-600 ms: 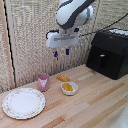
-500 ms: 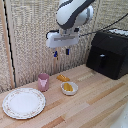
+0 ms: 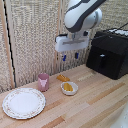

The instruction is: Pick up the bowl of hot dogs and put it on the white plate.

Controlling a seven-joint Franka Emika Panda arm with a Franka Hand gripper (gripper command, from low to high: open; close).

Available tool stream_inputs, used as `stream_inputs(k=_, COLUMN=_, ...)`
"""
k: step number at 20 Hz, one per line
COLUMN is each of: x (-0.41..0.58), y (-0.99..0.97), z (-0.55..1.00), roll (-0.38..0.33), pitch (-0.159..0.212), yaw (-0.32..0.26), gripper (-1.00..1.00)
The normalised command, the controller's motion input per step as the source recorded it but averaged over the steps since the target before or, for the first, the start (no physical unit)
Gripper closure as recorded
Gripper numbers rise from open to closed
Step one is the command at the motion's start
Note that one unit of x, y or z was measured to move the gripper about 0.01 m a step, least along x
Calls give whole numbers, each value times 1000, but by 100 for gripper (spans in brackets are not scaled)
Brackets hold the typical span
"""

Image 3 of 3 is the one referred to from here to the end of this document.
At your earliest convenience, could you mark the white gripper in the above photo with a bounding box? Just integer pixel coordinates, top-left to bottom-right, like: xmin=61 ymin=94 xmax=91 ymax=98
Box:
xmin=54 ymin=31 xmax=91 ymax=63

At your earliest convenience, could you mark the white floral rim plate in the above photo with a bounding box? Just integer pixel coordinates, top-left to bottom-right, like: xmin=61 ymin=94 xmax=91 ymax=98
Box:
xmin=1 ymin=87 xmax=47 ymax=120

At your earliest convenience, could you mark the black cable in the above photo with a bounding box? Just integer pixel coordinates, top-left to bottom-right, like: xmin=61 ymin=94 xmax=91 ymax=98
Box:
xmin=89 ymin=22 xmax=128 ymax=42

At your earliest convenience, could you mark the black box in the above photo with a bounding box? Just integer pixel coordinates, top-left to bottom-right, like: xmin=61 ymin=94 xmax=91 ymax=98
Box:
xmin=85 ymin=29 xmax=128 ymax=81

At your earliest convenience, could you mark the white device with buttons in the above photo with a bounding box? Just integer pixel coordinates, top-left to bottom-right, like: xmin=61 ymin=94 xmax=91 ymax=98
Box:
xmin=107 ymin=27 xmax=128 ymax=37

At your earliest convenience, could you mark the small white bowl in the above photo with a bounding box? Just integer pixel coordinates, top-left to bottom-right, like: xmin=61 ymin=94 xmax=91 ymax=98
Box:
xmin=60 ymin=81 xmax=80 ymax=97

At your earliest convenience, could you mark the pink mug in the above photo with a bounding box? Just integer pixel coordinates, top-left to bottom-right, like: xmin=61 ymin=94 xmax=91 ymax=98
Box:
xmin=37 ymin=73 xmax=51 ymax=93

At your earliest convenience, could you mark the wooden screen post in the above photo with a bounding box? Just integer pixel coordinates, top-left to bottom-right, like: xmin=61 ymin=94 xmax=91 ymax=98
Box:
xmin=0 ymin=0 xmax=16 ymax=90
xmin=57 ymin=0 xmax=68 ymax=73

